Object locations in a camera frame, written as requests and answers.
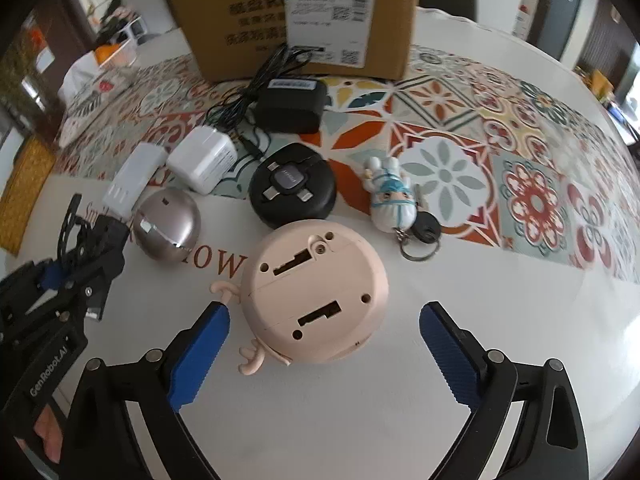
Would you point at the person's left hand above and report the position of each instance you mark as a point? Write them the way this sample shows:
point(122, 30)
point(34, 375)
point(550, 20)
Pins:
point(50, 433)

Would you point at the yellow woven mat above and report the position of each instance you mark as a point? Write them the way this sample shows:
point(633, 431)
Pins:
point(34, 163)

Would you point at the pink round toy device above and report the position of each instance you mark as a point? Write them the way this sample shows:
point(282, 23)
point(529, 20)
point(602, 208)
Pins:
point(313, 291)

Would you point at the silver egg-shaped device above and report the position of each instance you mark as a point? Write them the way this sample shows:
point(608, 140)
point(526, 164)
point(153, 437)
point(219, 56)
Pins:
point(167, 225)

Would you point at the white basket of oranges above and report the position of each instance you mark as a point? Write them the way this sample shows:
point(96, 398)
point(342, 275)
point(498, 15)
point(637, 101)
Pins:
point(116, 55)

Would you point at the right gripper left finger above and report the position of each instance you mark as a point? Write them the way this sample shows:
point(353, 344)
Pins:
point(99, 440)

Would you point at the patterned tile table runner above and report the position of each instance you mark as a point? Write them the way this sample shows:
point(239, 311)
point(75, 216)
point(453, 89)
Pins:
point(499, 161)

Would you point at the cardboard box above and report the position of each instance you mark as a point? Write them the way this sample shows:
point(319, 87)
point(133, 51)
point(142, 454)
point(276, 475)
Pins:
point(230, 39)

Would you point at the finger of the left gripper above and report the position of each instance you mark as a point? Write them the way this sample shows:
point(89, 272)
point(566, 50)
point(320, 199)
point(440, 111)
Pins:
point(101, 259)
point(54, 273)

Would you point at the white figurine keychain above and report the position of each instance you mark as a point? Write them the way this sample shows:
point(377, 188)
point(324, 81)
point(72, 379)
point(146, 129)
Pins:
point(395, 209)

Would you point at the white cube charger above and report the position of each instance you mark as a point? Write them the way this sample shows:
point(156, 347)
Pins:
point(202, 158)

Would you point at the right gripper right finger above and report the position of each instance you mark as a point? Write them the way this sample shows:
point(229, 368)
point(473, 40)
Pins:
point(548, 441)

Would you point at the white rectangular plug adapter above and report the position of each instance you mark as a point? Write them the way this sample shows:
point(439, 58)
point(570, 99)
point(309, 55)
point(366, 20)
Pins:
point(132, 179)

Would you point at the black power adapter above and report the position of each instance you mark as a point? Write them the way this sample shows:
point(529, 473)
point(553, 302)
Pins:
point(291, 105)

